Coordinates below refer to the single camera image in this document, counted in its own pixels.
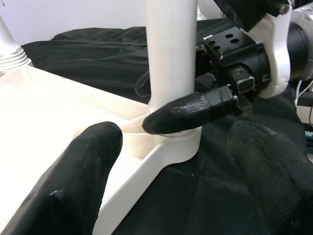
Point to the black table cloth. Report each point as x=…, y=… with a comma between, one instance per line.
x=97, y=49

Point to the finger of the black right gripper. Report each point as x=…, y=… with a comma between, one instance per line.
x=183, y=115
x=143, y=84

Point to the white plastic children table top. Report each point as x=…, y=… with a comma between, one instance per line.
x=36, y=110

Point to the white plastic table leg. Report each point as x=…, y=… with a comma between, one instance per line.
x=7, y=44
x=171, y=49

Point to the green white power strip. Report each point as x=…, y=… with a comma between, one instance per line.
x=309, y=135

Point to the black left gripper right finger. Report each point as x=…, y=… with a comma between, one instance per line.
x=276, y=186

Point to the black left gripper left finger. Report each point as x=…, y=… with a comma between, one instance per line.
x=68, y=186

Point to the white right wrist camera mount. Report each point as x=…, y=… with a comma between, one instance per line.
x=278, y=49

